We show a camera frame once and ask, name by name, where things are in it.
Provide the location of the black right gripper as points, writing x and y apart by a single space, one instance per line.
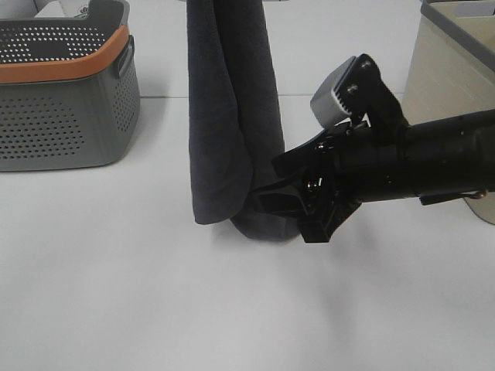
342 170

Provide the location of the dark navy towel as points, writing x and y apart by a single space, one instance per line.
234 118

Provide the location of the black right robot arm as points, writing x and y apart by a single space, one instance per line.
324 181

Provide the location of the beige bin grey rim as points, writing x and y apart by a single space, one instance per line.
449 102

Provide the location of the grey perforated basket orange rim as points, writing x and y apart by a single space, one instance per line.
69 90

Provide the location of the white box green print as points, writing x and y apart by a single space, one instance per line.
77 9

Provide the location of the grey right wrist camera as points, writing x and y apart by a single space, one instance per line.
354 89

